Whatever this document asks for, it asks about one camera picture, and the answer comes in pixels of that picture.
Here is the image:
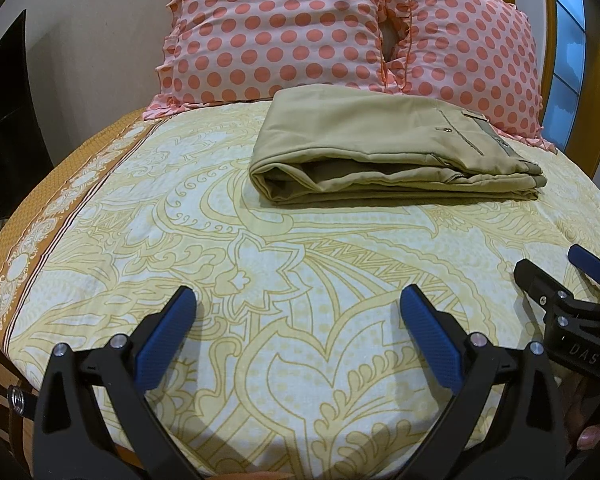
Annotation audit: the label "pink polka dot pillow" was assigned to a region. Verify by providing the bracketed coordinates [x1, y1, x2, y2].
[380, 0, 557, 152]
[142, 0, 397, 122]

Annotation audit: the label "khaki pants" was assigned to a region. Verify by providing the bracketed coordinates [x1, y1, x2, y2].
[249, 88, 549, 207]

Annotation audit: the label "wooden bed frame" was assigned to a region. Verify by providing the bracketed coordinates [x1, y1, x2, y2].
[0, 332, 48, 463]

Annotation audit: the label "person's right hand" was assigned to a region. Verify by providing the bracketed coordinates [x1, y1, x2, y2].
[562, 370, 600, 453]

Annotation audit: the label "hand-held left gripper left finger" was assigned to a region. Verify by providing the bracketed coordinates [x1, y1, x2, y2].
[32, 285, 198, 480]

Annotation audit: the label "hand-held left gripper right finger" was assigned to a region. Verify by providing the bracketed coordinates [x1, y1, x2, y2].
[399, 283, 574, 480]

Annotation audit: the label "blue glass window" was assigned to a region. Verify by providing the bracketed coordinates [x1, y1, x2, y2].
[549, 0, 592, 113]

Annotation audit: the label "yellow patterned bed sheet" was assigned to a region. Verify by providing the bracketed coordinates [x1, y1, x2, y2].
[0, 97, 600, 480]

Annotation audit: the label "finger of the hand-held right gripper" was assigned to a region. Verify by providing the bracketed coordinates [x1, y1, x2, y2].
[567, 243, 600, 307]
[513, 258, 582, 312]

